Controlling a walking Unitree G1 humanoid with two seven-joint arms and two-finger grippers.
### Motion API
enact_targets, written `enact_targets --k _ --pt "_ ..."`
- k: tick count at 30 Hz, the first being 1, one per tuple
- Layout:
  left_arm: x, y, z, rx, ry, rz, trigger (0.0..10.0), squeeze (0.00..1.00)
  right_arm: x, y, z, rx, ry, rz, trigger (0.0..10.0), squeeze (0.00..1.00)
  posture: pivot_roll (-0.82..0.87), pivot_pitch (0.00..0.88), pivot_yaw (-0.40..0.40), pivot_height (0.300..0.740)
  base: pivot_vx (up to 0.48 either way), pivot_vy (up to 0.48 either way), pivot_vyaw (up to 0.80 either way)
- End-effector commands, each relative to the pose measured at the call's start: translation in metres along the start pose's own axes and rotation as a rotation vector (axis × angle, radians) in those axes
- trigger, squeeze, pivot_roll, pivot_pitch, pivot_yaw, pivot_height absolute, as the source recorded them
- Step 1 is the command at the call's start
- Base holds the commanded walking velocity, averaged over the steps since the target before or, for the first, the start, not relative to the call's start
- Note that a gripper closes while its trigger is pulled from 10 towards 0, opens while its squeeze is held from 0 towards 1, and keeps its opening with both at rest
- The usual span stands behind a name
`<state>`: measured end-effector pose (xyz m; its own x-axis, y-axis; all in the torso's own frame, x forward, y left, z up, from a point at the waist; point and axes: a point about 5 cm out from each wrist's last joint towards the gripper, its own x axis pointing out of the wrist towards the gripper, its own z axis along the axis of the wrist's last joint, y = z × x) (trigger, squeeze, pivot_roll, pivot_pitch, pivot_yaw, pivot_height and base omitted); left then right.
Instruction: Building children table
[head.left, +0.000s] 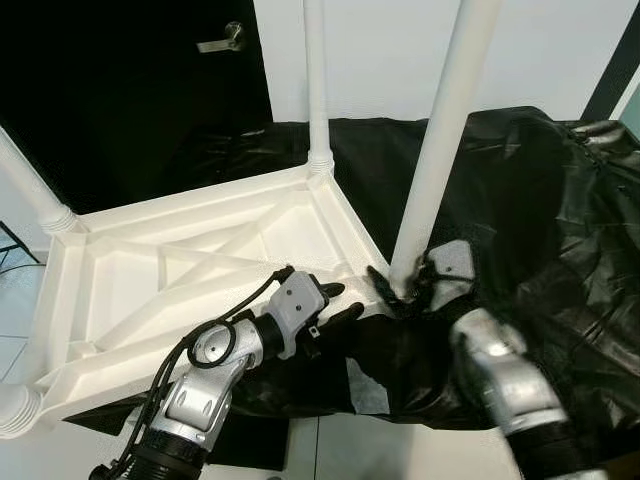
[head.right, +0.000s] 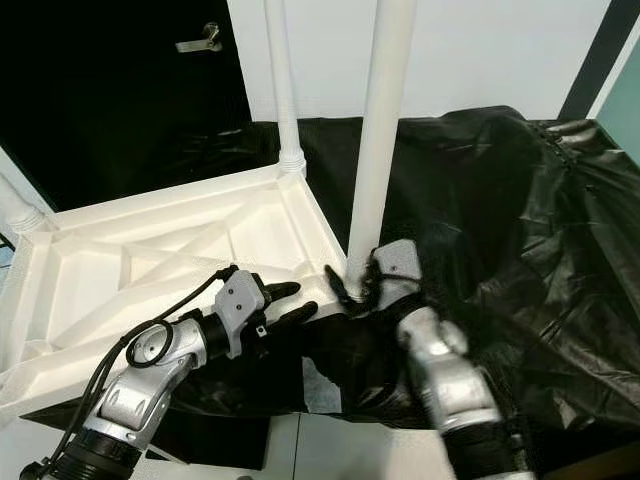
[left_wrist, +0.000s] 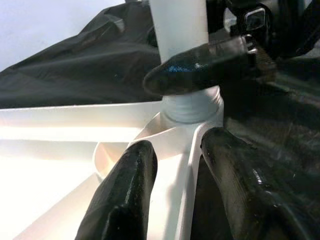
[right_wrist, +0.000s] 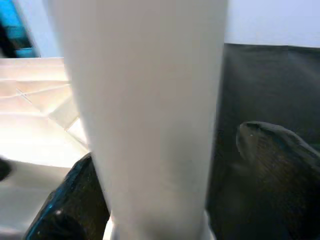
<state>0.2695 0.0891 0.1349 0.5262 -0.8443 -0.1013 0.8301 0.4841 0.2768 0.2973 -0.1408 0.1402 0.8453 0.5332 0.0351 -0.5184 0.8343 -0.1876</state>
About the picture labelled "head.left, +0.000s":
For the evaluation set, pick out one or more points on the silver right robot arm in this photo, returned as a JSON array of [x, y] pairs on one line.
[[500, 380]]

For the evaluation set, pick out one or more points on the black metal stand leg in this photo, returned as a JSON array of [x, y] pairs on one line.
[[18, 243]]

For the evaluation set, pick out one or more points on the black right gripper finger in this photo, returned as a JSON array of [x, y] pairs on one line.
[[384, 290]]

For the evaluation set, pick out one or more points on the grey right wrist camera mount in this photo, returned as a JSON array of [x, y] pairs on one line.
[[452, 265]]

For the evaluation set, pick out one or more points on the teal glass wall panel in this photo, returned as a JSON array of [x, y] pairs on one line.
[[630, 110]]

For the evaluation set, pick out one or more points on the black wall post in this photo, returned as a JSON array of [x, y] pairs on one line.
[[612, 70]]

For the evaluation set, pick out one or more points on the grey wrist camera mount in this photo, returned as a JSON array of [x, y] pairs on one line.
[[295, 305], [452, 265]]

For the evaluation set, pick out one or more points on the black plastic cover sheet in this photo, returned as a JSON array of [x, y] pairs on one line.
[[560, 250]]

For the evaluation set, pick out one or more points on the black box under table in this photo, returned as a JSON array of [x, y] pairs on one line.
[[250, 442]]

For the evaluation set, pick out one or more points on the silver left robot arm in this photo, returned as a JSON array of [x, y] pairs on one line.
[[195, 400]]

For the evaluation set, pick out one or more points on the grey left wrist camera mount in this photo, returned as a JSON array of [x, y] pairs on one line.
[[295, 305]]

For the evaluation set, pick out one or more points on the black door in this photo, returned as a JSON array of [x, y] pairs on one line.
[[100, 90]]

